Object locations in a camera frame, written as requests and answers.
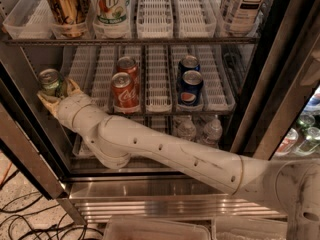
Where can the tall gold can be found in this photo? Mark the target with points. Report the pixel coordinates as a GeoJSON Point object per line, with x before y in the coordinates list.
{"type": "Point", "coordinates": [70, 16]}

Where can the front red Coca-Cola can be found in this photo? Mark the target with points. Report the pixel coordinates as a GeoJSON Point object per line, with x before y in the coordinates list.
{"type": "Point", "coordinates": [124, 91]}

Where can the green bottle behind glass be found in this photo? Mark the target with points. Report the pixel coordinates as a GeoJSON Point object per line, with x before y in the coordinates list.
{"type": "Point", "coordinates": [310, 135]}

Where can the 7UP bottle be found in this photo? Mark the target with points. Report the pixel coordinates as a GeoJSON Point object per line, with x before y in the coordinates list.
{"type": "Point", "coordinates": [110, 12]}

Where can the left clear plastic bin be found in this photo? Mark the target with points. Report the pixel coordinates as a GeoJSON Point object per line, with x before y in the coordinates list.
{"type": "Point", "coordinates": [135, 228]}

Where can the rear red Coca-Cola can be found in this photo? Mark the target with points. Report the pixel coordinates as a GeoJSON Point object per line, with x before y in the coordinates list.
{"type": "Point", "coordinates": [129, 65]}

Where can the red coca-cola can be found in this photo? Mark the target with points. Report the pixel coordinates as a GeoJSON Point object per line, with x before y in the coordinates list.
{"type": "Point", "coordinates": [124, 91]}
{"type": "Point", "coordinates": [129, 65]}

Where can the clear plastic bin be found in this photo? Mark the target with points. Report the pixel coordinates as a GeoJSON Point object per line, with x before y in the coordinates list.
{"type": "Point", "coordinates": [135, 228]}
{"type": "Point", "coordinates": [243, 228]}

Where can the front blue Pepsi can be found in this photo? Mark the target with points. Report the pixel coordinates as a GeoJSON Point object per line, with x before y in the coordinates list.
{"type": "Point", "coordinates": [191, 86]}

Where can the middle wire fridge shelf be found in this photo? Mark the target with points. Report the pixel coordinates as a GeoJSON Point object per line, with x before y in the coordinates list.
{"type": "Point", "coordinates": [176, 113]}

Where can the blue pepsi can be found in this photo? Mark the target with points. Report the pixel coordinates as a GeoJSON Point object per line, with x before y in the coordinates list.
{"type": "Point", "coordinates": [191, 86]}
{"type": "Point", "coordinates": [188, 62]}

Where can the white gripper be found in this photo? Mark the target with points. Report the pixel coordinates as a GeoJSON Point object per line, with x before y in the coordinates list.
{"type": "Point", "coordinates": [67, 108]}

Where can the right clear plastic bin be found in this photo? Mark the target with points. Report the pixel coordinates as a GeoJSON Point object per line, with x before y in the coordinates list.
{"type": "Point", "coordinates": [243, 228]}

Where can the rear blue Pepsi can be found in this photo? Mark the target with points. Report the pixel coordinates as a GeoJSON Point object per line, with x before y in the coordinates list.
{"type": "Point", "coordinates": [188, 62]}

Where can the right clear water bottle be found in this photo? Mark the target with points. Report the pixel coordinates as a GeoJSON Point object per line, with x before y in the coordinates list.
{"type": "Point", "coordinates": [212, 133]}

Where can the green soda can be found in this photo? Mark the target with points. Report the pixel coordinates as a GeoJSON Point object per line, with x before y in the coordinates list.
{"type": "Point", "coordinates": [52, 83]}

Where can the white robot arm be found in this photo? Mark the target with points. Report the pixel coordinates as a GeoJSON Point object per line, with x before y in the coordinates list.
{"type": "Point", "coordinates": [290, 187]}

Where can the red can behind glass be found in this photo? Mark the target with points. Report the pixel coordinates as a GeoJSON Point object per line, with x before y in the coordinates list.
{"type": "Point", "coordinates": [288, 142]}

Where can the open steel fridge door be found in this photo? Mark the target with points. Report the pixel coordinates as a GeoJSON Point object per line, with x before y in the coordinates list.
{"type": "Point", "coordinates": [31, 138]}

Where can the top wire fridge shelf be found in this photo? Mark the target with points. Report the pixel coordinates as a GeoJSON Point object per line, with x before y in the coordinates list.
{"type": "Point", "coordinates": [131, 41]}

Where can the steel fridge base grille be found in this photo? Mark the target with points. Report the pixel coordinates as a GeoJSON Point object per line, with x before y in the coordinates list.
{"type": "Point", "coordinates": [167, 198]}

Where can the left clear water bottle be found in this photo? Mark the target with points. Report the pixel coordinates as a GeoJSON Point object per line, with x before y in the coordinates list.
{"type": "Point", "coordinates": [186, 130]}

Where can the clear water bottle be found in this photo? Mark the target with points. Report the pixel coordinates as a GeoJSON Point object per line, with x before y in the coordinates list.
{"type": "Point", "coordinates": [186, 130]}
{"type": "Point", "coordinates": [212, 133]}

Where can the Teas Tea bottle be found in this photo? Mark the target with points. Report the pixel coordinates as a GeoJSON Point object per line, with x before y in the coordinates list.
{"type": "Point", "coordinates": [239, 16]}

